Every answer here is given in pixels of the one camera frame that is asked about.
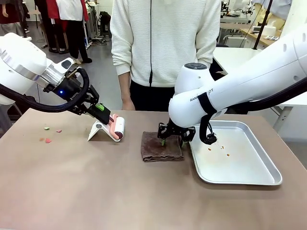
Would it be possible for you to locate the white background table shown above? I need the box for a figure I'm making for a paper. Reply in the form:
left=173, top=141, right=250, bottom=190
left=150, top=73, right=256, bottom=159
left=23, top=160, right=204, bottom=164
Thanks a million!
left=213, top=46, right=263, bottom=75

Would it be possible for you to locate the white side table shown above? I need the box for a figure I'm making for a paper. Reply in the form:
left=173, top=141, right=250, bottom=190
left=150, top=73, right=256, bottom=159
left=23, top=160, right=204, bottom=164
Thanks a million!
left=271, top=95, right=307, bottom=135

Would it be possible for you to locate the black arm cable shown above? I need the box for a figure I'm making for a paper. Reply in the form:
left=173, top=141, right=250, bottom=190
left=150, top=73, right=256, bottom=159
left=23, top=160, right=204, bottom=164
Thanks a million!
left=198, top=76, right=307, bottom=145
left=0, top=68, right=91, bottom=113

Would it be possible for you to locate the person's right hand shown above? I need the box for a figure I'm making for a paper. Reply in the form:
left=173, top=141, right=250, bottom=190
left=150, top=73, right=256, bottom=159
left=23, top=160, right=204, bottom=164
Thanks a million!
left=121, top=95, right=135, bottom=111

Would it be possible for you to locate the bystander in red and white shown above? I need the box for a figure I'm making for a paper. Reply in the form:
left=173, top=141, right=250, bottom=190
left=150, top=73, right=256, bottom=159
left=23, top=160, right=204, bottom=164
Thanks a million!
left=57, top=0, right=93, bottom=64

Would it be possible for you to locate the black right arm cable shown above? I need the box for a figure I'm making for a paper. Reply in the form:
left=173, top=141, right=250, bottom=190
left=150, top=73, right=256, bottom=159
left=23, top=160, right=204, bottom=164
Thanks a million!
left=198, top=76, right=307, bottom=145

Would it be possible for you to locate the person in white sweater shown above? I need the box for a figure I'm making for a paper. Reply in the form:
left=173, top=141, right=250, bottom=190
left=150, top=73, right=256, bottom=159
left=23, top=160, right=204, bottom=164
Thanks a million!
left=110, top=0, right=222, bottom=112

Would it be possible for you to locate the pink and white lint roller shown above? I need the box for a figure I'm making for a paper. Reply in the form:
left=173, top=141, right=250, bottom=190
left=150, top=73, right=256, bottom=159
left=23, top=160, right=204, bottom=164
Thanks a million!
left=107, top=114, right=126, bottom=141

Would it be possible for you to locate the black cord on sweater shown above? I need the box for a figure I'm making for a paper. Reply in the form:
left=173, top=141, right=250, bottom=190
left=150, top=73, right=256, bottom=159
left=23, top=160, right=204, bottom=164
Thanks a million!
left=148, top=0, right=154, bottom=87

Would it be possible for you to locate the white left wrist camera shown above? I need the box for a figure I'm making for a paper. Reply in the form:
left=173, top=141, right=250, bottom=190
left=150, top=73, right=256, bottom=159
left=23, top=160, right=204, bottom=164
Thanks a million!
left=54, top=57, right=75, bottom=75

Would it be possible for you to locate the silver metal tray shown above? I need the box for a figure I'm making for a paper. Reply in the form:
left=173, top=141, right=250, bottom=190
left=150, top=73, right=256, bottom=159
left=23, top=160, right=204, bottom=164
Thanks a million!
left=189, top=120, right=283, bottom=186

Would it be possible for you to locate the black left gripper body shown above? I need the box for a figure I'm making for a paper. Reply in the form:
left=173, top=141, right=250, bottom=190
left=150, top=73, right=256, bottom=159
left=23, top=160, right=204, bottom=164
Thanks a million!
left=43, top=69, right=85, bottom=103

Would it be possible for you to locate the wooden workbench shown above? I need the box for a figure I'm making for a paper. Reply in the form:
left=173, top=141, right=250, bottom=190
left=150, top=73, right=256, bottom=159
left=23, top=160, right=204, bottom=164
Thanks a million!
left=239, top=28, right=281, bottom=50

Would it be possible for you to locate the brown towel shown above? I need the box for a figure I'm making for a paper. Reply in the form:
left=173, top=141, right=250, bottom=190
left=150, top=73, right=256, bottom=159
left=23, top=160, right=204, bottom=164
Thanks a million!
left=141, top=131, right=185, bottom=163

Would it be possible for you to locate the white lint roller stand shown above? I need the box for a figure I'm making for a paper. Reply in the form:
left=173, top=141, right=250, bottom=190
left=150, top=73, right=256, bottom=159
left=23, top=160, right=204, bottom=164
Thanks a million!
left=87, top=120, right=122, bottom=143

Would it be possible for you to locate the black stool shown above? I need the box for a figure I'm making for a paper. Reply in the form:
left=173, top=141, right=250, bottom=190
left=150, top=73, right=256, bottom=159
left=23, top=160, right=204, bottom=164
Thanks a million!
left=98, top=11, right=112, bottom=37

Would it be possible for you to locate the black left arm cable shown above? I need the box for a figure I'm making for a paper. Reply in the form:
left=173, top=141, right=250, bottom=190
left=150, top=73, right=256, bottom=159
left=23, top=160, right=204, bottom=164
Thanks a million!
left=0, top=68, right=91, bottom=113

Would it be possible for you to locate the black pole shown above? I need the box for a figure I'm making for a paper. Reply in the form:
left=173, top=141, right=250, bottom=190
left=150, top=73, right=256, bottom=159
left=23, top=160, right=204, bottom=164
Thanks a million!
left=254, top=0, right=274, bottom=50

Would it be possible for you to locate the person's right forearm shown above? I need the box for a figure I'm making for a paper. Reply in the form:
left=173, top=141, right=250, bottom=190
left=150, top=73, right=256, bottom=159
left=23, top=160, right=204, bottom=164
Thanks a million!
left=119, top=71, right=132, bottom=100

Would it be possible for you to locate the grey metal stool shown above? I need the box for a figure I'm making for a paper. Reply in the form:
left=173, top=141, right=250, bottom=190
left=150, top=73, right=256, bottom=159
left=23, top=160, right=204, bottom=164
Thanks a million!
left=0, top=95, right=24, bottom=136

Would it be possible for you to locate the bystander in black clothes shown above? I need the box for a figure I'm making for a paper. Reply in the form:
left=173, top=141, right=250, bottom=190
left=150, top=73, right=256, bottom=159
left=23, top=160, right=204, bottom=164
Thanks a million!
left=35, top=0, right=68, bottom=55

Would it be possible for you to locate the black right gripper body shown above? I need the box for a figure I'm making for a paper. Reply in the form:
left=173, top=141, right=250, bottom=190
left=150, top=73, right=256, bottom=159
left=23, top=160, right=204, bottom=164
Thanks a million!
left=166, top=118, right=186, bottom=137

